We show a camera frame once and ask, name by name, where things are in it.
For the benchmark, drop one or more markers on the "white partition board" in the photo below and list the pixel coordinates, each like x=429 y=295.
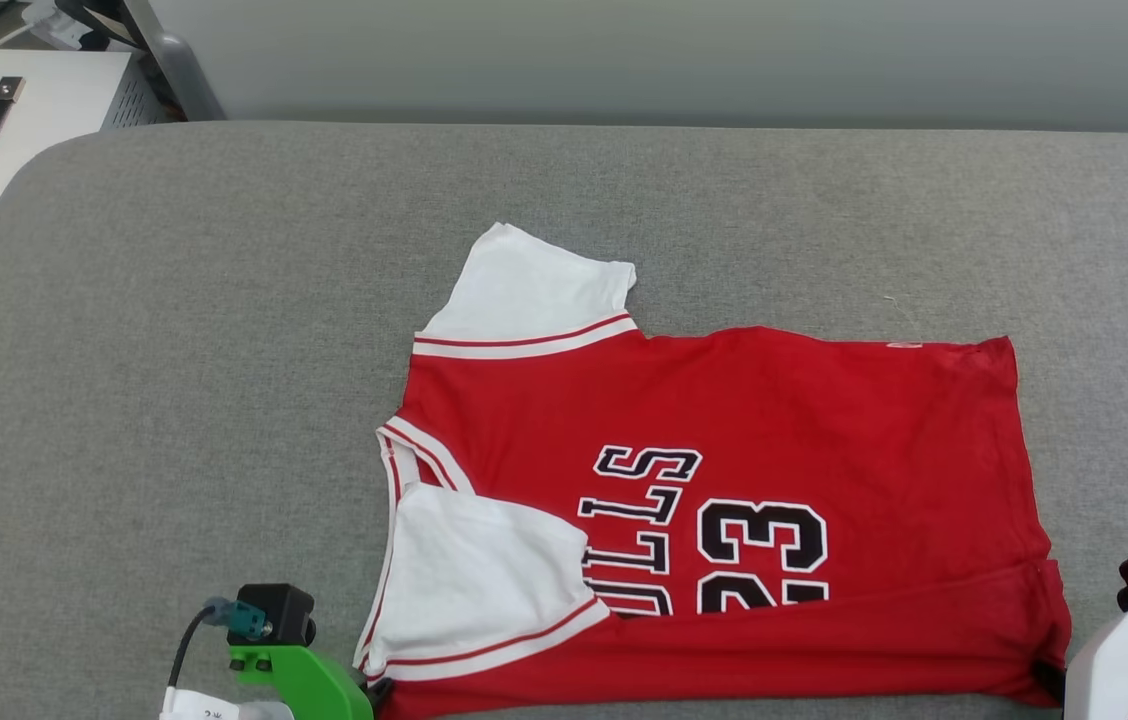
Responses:
x=624 y=50

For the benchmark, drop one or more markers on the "red white Bulls jersey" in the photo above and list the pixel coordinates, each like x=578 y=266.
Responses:
x=774 y=420

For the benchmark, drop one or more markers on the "black floor stand base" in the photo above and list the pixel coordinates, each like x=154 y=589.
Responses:
x=99 y=22

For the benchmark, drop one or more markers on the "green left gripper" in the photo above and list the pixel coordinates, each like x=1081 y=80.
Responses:
x=314 y=690

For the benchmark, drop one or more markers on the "teal left camera connector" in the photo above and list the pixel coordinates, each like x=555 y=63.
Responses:
x=244 y=620

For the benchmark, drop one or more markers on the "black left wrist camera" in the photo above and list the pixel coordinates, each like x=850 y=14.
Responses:
x=274 y=612

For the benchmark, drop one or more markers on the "grey partition support leg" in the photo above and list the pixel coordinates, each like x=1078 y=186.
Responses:
x=186 y=85

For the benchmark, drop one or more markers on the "white paper label tape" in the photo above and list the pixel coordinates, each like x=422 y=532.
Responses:
x=214 y=708

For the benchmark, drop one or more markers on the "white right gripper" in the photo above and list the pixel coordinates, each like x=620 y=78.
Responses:
x=1114 y=670

